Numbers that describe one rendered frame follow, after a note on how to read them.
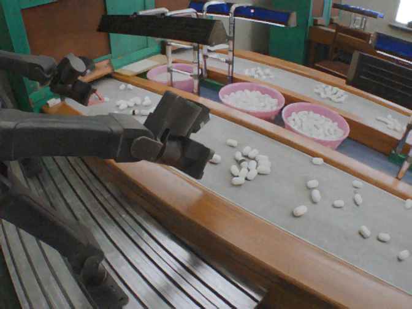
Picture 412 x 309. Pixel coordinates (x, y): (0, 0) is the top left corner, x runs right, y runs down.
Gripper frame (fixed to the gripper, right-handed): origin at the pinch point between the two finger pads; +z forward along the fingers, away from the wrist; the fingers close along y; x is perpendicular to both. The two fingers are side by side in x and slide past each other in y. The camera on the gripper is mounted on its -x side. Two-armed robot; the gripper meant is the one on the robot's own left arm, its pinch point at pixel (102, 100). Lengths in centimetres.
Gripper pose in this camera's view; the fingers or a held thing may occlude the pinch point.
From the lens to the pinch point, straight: 90.8
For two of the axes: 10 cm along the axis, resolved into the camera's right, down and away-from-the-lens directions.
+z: 4.8, 1.4, 8.6
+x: -4.0, 9.1, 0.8
